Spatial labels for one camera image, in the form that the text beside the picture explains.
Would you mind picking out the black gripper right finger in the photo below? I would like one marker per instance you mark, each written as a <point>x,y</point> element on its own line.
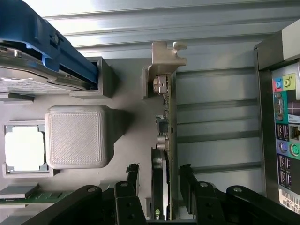
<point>206,206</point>

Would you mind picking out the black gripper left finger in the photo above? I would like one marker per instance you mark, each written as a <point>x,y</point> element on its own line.
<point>126,206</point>

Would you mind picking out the green RAM stick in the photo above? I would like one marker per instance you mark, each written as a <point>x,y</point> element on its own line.
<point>47,195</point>

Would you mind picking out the grey plastic parts rack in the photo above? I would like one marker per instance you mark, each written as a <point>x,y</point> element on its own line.
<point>77,140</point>

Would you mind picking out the black open PC case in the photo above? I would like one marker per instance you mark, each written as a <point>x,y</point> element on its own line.
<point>267,117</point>

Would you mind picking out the silver CPU chip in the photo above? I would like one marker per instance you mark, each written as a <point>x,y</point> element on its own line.
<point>23,150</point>

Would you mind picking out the hard disk in blue carrier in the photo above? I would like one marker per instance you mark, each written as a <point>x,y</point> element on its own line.
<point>23,23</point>

